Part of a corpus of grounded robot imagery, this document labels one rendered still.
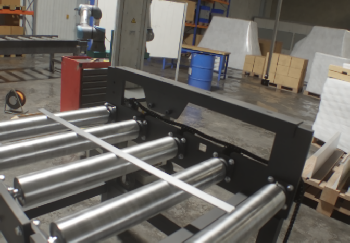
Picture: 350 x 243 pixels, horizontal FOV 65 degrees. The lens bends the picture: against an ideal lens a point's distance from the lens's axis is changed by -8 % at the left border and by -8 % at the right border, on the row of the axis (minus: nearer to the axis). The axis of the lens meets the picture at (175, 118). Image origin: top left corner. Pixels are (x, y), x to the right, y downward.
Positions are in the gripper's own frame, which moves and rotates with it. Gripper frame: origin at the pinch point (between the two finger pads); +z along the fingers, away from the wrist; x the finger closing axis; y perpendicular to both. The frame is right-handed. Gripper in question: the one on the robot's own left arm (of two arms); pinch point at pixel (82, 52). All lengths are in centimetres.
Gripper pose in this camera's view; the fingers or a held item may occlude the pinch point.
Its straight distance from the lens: 368.5
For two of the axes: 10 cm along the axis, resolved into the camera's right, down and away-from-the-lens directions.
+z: -1.3, 9.4, 3.0
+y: -9.3, -2.2, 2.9
